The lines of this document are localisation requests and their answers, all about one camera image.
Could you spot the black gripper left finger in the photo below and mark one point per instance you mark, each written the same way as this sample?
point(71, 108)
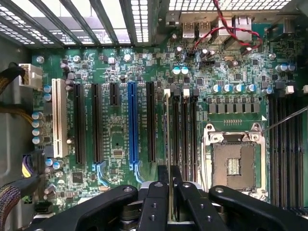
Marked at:
point(154, 207)

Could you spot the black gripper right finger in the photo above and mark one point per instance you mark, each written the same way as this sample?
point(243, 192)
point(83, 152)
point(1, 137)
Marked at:
point(199, 211)

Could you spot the black RAM slot white latch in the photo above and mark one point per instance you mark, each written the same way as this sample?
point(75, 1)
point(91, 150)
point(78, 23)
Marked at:
point(185, 134)
point(280, 144)
point(300, 144)
point(165, 115)

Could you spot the silver CPU socket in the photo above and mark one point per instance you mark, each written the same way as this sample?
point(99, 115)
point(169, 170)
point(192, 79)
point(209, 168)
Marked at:
point(234, 166)

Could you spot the green motherboard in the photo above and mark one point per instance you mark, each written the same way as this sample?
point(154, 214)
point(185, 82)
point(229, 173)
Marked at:
point(115, 134)

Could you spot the black square chip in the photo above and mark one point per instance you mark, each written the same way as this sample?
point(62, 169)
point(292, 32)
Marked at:
point(77, 177)

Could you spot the long black expansion slot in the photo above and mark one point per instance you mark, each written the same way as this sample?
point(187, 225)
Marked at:
point(150, 122)
point(97, 122)
point(80, 122)

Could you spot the blue expansion slot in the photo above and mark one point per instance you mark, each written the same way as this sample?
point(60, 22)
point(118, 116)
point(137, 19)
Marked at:
point(133, 122)

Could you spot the short black expansion slot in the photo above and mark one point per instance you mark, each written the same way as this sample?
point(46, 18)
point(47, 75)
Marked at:
point(114, 94)

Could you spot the silver teal-top capacitor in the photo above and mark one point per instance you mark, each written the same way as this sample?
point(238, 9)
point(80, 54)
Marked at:
point(217, 88)
point(251, 88)
point(238, 88)
point(227, 88)
point(176, 71)
point(184, 71)

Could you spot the thin metal locking lever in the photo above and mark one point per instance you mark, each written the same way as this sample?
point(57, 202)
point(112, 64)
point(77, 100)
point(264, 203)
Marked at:
point(286, 118)

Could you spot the white PCI expansion slot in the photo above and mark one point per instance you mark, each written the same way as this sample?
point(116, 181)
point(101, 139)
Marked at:
point(59, 118)

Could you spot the grey metal PC case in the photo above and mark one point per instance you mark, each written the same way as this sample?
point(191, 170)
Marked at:
point(14, 134)

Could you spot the white power connector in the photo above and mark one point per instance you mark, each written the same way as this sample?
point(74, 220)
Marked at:
point(30, 75)

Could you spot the silver double USB port block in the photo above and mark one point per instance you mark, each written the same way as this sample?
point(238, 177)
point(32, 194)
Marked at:
point(196, 30)

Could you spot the silver ethernet port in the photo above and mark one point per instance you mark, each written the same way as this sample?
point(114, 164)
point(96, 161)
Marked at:
point(243, 24)

